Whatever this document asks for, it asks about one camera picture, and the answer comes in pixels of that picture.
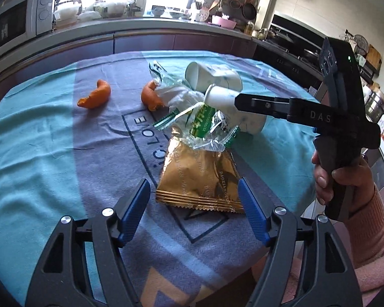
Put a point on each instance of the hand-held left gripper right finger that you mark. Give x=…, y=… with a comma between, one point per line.
x=253, y=212

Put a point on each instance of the small blue-white bowl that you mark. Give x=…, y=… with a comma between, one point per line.
x=156, y=11

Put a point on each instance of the black gas stove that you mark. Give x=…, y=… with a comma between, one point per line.
x=291, y=51

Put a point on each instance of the person's pink clothing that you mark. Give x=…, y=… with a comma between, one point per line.
x=275, y=278

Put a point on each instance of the clear stacked food containers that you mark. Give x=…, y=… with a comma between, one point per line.
x=65, y=12

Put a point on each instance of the hanging black frying pan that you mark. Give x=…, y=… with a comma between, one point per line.
x=249, y=11

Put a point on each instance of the clear plastic bag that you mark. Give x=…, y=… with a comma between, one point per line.
x=179, y=94

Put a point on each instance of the teal and grey printed tablecloth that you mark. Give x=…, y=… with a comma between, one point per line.
x=51, y=166

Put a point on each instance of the small orange peel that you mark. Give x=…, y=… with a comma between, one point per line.
x=148, y=97

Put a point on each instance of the wooden cutting board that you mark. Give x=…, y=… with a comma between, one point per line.
x=374, y=57

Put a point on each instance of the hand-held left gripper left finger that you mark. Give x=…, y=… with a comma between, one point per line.
x=135, y=212

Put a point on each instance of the person's right hand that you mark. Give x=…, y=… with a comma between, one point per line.
x=358, y=174

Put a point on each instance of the clear green-print plastic wrapper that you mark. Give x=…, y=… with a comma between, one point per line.
x=201, y=124

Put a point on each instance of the glass jar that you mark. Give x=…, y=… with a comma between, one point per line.
x=99, y=8

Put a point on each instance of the dark kitchen base cabinets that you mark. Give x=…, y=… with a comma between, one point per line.
x=147, y=41

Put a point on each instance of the person's right forearm pink sleeve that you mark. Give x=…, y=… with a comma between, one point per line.
x=376, y=230

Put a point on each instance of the pink plastic basin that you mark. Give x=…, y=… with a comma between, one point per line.
x=224, y=21

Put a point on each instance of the large orange peel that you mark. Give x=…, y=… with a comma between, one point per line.
x=97, y=97

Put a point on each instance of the clear container dark contents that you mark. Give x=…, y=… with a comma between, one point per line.
x=115, y=9

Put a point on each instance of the wide blue-white bowl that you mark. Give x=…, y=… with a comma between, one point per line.
x=179, y=15

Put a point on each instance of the white paper cup blue print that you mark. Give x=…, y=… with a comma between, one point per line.
x=219, y=97
x=252, y=124
x=217, y=75

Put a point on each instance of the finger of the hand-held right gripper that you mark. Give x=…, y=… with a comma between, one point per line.
x=262, y=105

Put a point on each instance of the gold snack packet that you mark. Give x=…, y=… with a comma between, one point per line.
x=198, y=176

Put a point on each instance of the white plastic bags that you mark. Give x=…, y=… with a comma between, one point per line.
x=89, y=15

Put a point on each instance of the white dish soap bottle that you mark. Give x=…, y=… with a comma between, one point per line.
x=141, y=3

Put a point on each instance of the white microwave oven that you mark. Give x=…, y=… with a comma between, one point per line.
x=12, y=22

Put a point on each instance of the white dotted utensil holder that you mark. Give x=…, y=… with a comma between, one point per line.
x=202, y=14

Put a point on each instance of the stainless steel pot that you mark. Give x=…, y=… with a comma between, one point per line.
x=377, y=105

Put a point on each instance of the grey kitchen countertop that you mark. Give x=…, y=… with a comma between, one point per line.
x=131, y=25

